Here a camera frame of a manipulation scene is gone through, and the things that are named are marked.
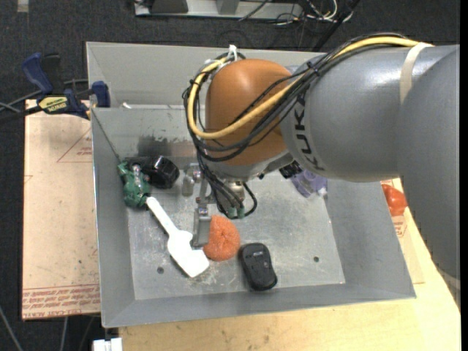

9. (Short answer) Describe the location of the brown cardboard board, red print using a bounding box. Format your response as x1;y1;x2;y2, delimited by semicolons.
21;99;427;321

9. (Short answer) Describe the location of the green toy figure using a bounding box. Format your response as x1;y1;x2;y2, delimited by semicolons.
116;161;151;208

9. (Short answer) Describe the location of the black computer mouse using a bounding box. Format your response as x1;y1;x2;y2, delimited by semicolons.
238;242;279;293

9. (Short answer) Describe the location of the black round container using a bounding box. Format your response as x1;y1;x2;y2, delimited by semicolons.
140;155;181;190

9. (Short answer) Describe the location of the pale purple plastic bottle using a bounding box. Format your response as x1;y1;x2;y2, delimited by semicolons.
291;170;328;199

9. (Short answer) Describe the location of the black cylinder on white bracket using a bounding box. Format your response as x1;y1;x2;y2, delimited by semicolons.
279;161;304;180

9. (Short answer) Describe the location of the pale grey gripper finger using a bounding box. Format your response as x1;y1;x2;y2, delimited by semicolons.
191;197;212;249
181;169;202;197

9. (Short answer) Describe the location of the orange mesh scrubber ball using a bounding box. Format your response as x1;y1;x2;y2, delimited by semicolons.
202;214;241;263

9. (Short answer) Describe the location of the white plastic spatula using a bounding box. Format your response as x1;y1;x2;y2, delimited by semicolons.
145;195;211;279

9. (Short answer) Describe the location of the grey metal bin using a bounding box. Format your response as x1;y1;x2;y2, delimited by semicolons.
86;41;417;328

